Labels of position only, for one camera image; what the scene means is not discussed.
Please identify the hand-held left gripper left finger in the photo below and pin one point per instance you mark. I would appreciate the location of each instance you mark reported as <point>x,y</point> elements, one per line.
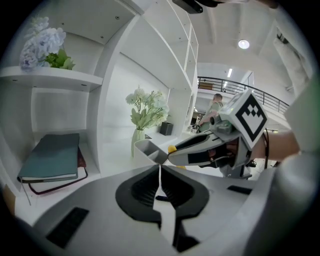
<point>100,200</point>

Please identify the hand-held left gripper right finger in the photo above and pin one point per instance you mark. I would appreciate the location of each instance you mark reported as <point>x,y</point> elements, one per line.
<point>212,195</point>

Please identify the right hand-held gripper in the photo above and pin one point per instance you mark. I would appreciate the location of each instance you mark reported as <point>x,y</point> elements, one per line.
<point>250,117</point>

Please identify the yellow utility knife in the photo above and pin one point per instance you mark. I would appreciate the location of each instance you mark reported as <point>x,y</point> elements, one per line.
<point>172,149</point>

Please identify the person's right forearm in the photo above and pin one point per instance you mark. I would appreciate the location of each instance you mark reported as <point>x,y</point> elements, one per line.
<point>277,145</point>

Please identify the white desk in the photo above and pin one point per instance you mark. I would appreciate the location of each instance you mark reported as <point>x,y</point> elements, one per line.
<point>117,160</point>

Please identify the black square planter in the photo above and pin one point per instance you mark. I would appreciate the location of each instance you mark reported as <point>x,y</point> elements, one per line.
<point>166,128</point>

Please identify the maroon notebook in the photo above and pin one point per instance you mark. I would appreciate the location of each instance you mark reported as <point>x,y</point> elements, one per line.
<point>82,160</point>

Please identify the grey pen holder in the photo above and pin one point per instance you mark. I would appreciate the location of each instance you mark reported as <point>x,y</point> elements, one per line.
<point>142,152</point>

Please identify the white vase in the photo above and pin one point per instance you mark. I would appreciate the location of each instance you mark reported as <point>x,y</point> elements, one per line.
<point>137,140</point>

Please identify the dark green notebook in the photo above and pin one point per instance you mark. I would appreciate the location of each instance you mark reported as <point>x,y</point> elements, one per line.
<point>55,155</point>

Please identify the white artificial flowers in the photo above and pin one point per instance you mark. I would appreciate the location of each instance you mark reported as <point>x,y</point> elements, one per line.
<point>140,97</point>

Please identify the person's white shirt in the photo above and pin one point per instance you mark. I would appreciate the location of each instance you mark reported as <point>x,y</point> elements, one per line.
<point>295,187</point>

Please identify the black metal railing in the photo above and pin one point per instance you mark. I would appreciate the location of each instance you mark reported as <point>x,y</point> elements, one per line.
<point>250,88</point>

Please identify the long ceiling light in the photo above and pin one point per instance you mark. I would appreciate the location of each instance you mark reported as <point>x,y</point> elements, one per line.
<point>229,72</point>

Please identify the white shelf unit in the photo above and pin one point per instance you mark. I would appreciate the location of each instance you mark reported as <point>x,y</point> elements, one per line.
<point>140,50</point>

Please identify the round ceiling light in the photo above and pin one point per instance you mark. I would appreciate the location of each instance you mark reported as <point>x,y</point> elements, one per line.
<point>243,44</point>

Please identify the blue artificial flowers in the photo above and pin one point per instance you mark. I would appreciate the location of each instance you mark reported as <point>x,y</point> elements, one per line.
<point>47,40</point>

